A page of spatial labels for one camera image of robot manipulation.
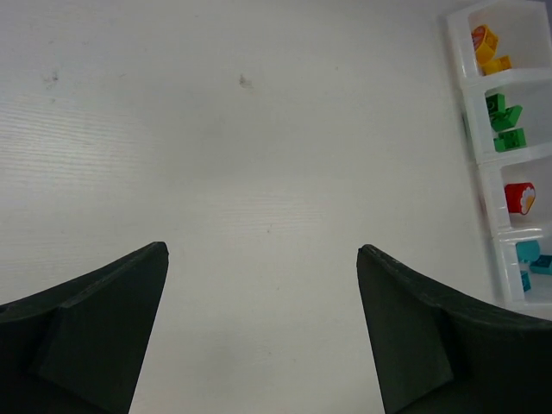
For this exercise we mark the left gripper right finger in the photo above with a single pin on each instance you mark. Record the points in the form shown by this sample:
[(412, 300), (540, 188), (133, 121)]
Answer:
[(438, 350)]

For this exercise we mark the green small lego brick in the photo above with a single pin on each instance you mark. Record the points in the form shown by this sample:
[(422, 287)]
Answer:
[(508, 119)]

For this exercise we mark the teal square lego brick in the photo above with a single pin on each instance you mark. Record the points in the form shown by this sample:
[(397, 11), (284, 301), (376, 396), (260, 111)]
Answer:
[(543, 265)]

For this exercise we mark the blue flower face lego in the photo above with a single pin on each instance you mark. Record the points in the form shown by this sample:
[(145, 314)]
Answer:
[(528, 251)]

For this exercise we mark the green rounded lego brick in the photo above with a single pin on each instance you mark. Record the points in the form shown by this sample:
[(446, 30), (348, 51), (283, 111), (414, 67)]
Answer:
[(509, 140)]

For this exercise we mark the red green teal lego stack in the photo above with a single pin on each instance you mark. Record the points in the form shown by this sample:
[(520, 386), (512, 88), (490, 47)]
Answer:
[(525, 279)]

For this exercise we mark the green square lego brick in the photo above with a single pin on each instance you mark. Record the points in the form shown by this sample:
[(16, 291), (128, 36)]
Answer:
[(495, 104)]

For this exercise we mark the red rounded lego brick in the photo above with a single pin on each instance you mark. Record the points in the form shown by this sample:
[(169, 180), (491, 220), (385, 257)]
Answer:
[(520, 197)]

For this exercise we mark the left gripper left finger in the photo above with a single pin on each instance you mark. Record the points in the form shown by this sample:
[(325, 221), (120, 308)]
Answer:
[(78, 347)]

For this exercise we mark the yellow orange flower lego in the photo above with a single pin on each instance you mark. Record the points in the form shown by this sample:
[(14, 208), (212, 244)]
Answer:
[(485, 44)]

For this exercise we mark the clear plastic compartment tray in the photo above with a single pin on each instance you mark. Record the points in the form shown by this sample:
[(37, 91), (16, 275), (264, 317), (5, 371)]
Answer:
[(524, 34)]

